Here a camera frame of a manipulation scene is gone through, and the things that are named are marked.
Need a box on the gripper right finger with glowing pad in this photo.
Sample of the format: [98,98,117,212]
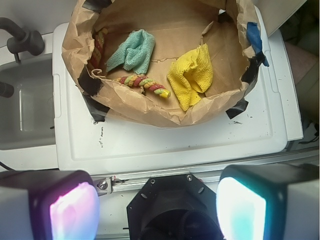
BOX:
[216,163,320,240]

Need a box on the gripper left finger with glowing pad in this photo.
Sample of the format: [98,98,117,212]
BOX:
[0,170,100,240]

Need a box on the yellow cloth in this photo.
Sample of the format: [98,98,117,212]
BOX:
[167,43,214,111]

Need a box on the teal cloth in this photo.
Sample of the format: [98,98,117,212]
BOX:
[105,29,156,75]

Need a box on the white plastic bin lid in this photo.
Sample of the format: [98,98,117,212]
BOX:
[52,4,305,171]

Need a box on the white sink basin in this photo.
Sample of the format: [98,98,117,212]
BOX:
[0,53,57,151]

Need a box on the black tape front left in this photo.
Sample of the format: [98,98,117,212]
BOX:
[78,66,110,122]

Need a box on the black tape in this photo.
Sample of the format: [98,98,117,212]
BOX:
[225,56,263,120]
[78,66,110,122]

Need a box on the black tape front right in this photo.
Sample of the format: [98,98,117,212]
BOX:
[225,56,263,120]

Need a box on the dark grey faucet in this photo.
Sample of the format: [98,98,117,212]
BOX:
[0,17,45,63]

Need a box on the blue tape piece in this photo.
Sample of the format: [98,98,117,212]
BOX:
[246,22,270,67]

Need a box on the brown paper bag liner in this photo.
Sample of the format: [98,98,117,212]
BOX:
[62,0,262,128]

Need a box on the aluminium rail with bracket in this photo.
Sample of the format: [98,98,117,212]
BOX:
[92,147,320,201]

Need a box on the braided multicolour rope toy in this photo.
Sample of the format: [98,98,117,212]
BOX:
[113,75,171,99]

